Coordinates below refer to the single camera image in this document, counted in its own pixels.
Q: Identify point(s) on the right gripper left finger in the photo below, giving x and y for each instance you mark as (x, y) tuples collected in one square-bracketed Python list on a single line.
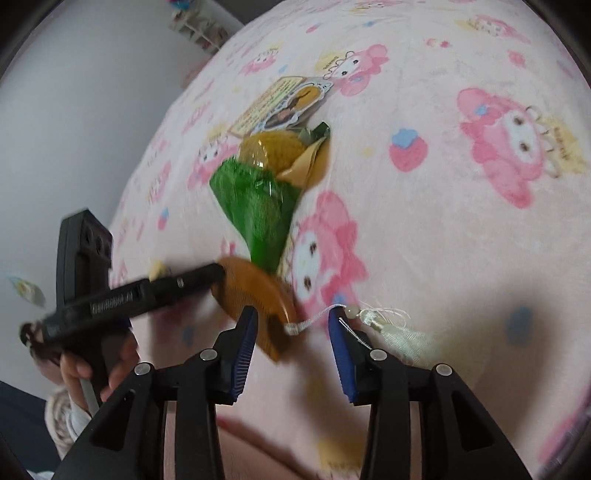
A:
[(125, 438)]

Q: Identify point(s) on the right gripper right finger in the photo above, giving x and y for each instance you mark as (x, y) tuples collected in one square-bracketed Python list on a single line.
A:
[(459, 438)]

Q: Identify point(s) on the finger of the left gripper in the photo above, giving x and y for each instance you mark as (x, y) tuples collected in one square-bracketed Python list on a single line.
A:
[(171, 289)]

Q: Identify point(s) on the brown wooden comb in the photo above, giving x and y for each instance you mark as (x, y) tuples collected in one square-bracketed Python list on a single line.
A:
[(245, 284)]

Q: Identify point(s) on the green snack packet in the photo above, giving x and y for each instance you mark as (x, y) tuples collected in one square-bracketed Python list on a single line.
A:
[(259, 206)]

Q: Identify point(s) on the yellow printed card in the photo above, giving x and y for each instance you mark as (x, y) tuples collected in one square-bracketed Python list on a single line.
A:
[(264, 106)]

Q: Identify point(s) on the yellow snack packet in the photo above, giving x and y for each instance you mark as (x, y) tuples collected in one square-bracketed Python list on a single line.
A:
[(288, 154)]

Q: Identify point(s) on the cartoon character sticker pack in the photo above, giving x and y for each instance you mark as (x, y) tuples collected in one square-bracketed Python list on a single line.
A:
[(296, 105)]

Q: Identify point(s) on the person left hand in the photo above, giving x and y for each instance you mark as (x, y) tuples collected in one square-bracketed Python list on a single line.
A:
[(93, 364)]

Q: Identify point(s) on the pink cartoon bed blanket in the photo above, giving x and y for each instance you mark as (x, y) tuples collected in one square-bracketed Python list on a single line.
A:
[(452, 199)]

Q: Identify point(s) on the white shoe rack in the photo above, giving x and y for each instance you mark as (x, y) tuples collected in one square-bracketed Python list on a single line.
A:
[(206, 23)]

